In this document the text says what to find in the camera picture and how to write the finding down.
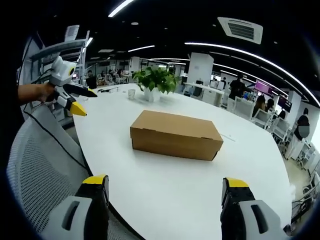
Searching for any purple display screen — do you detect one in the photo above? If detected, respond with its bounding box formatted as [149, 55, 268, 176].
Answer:
[254, 79, 282, 97]

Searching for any white mesh office chair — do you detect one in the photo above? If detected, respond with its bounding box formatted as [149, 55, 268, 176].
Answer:
[6, 106, 141, 240]

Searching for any ceiling air conditioner vent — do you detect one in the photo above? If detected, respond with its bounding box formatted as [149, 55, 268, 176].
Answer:
[217, 16, 264, 45]

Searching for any person's left hand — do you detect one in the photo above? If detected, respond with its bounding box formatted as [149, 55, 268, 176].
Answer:
[29, 82, 56, 103]

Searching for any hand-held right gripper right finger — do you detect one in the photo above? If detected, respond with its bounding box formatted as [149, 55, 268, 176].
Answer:
[219, 176, 288, 240]

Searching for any black cable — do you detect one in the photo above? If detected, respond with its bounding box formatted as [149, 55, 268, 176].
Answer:
[22, 68, 94, 176]

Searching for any potted green plant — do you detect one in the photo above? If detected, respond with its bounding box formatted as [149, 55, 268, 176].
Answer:
[131, 65, 180, 103]

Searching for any white square pillar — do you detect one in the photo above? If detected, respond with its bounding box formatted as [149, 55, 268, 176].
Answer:
[186, 52, 214, 85]

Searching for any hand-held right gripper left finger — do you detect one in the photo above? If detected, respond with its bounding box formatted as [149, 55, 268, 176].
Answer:
[41, 174, 110, 240]

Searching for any brown cardboard shoe box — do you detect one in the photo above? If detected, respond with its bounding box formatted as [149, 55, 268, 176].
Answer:
[129, 109, 224, 162]

